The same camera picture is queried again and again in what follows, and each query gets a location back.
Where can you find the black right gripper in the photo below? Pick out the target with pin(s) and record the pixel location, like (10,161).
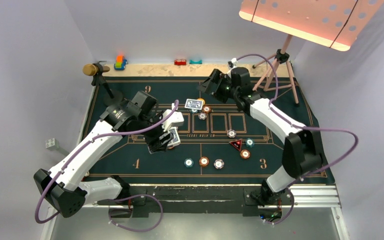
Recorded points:
(218,78)

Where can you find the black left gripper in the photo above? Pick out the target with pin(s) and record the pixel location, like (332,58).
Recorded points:
(155,143)

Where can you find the yellow dealer button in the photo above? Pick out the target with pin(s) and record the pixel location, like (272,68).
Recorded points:
(202,100)

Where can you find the blue back playing card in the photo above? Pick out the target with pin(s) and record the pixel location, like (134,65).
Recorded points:
(193,104)

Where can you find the pink blue chips pile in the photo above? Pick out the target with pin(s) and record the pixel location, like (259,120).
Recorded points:
(231,133)
(202,116)

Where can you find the green blue chip stack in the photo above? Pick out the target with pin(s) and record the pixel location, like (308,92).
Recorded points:
(189,163)

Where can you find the orange red chip stack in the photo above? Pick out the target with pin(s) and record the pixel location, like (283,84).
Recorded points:
(204,161)

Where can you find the red black all-in triangle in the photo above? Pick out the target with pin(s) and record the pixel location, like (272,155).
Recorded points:
(237,144)

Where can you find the pink blue chip stack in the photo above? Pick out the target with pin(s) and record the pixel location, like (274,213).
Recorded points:
(218,164)

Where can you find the blue white card deck box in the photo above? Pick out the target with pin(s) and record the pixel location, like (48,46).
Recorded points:
(176,139)

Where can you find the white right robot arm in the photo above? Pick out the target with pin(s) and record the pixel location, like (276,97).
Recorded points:
(303,150)

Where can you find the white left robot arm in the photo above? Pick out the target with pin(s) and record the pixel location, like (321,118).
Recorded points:
(63,187)

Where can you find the teal toy block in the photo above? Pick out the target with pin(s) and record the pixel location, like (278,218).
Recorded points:
(195,61)

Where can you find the red toy block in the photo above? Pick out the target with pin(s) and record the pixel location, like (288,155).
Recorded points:
(180,62)

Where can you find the dark green poker mat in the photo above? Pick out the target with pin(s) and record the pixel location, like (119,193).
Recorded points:
(131,160)

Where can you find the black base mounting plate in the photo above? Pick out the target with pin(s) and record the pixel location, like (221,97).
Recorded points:
(244,199)

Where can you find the orange green toy block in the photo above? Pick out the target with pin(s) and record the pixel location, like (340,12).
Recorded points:
(120,63)

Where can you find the gold microphone on stand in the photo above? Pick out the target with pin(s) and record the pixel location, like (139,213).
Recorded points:
(96,71)

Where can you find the grey lego brick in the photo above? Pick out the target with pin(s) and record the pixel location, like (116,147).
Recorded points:
(52,144)

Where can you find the pink music stand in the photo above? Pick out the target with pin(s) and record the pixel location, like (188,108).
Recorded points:
(335,24)

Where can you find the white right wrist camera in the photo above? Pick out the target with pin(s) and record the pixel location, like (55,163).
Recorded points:
(232,63)

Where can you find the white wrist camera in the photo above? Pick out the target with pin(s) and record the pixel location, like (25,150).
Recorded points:
(232,63)
(175,120)

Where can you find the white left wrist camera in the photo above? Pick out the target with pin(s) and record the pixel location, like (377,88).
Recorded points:
(175,120)

